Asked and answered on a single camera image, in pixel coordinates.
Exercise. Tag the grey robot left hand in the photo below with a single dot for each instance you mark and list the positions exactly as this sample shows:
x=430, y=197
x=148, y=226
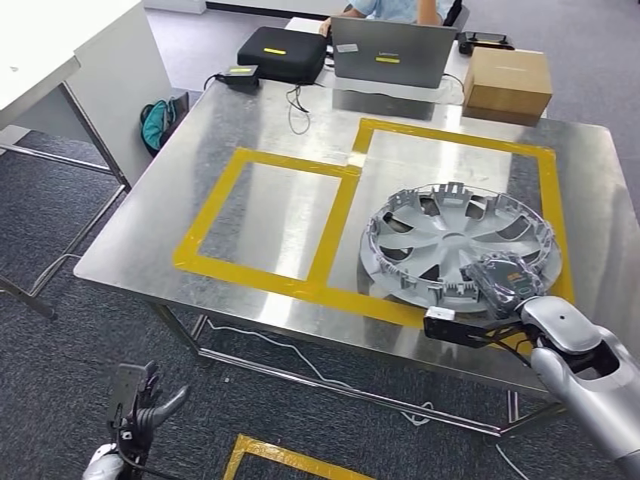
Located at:
x=137, y=417

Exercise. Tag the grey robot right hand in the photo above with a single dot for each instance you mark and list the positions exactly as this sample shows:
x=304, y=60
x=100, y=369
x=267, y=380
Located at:
x=505, y=285

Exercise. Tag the grey plastic wheel cover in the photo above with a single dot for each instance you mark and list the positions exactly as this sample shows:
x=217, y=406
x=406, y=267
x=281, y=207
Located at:
x=440, y=232

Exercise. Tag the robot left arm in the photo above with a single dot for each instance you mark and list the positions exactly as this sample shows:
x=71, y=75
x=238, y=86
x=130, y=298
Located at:
x=103, y=464

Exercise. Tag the wrinkled yellow floor tape square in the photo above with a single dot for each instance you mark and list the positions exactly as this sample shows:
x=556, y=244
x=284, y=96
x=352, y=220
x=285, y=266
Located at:
x=280, y=456

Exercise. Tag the brown cardboard box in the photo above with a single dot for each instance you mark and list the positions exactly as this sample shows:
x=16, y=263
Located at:
x=505, y=83

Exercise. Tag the black handheld device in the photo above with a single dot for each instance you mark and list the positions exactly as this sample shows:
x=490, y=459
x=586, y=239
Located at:
x=482, y=43

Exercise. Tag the grey laptop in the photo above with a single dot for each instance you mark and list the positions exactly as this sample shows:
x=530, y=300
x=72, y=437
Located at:
x=395, y=53

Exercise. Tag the black office chair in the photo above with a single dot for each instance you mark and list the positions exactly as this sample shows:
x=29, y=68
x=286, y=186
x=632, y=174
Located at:
x=460, y=16

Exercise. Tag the teal and black backpack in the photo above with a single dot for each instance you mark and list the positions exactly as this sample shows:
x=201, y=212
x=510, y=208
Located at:
x=157, y=126

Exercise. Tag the seated person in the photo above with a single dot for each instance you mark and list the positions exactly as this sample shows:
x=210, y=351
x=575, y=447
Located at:
x=390, y=8

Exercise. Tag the black power brick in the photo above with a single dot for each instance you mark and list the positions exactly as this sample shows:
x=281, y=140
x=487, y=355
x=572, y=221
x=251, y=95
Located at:
x=240, y=76

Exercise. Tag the black carrying case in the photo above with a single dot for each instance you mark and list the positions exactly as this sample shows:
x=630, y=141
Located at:
x=280, y=56

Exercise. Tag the white table with chrome legs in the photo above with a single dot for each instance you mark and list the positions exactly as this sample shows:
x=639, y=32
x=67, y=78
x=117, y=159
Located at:
x=30, y=53

